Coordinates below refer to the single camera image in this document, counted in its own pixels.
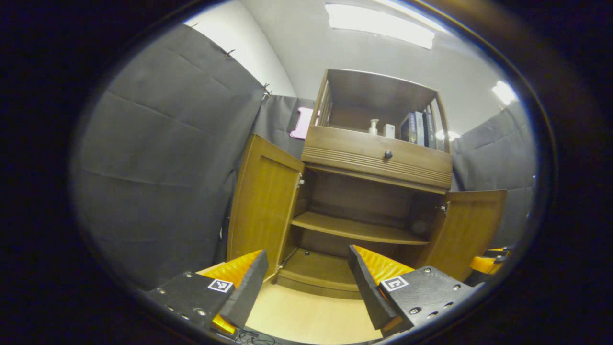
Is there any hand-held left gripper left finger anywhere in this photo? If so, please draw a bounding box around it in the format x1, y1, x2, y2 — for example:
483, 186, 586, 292
146, 249, 270, 336

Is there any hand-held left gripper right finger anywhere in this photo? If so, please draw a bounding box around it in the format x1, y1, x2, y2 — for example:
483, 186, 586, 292
348, 245, 476, 337

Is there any wooden cabinet door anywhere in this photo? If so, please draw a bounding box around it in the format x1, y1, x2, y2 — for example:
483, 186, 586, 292
414, 189, 507, 282
226, 134, 306, 283

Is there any wooden double-door shoe cabinet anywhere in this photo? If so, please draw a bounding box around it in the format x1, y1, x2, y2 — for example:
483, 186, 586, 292
275, 69, 454, 300

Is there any dark book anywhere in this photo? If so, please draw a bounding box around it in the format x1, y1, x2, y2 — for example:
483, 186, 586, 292
423, 112, 437, 149

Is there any wooden drawer with black knob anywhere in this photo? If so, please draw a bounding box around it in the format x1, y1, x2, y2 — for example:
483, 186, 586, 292
301, 126, 454, 191

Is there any large ceiling light panel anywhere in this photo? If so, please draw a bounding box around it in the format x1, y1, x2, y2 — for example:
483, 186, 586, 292
326, 4, 435, 50

